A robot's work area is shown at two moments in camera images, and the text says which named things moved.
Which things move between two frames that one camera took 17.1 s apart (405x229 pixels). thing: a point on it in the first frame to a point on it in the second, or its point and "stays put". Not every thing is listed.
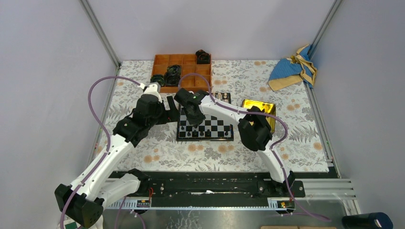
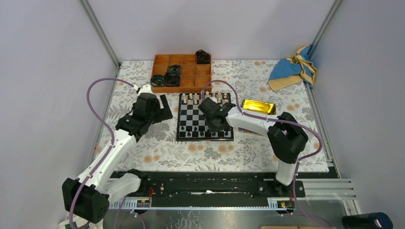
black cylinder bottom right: (372, 220) stays put
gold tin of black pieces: (270, 108) stays put
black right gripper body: (195, 119) to (212, 127)
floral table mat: (225, 130) stays put
